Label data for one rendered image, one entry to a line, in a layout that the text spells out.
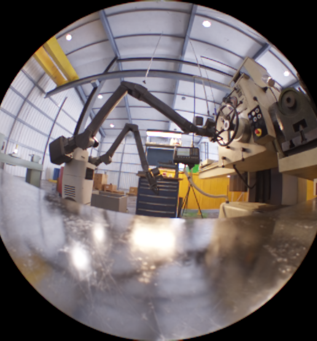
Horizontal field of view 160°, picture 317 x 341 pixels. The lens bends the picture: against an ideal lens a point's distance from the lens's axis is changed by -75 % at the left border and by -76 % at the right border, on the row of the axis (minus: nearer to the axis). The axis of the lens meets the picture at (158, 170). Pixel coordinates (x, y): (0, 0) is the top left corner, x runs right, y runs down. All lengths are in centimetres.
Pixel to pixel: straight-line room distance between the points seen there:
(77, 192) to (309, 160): 117
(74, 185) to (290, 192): 188
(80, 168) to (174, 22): 772
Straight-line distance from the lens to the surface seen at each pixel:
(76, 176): 74
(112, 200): 146
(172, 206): 216
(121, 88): 65
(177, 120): 67
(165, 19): 777
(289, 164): 64
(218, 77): 999
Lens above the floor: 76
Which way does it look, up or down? 8 degrees up
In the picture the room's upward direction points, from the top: 6 degrees clockwise
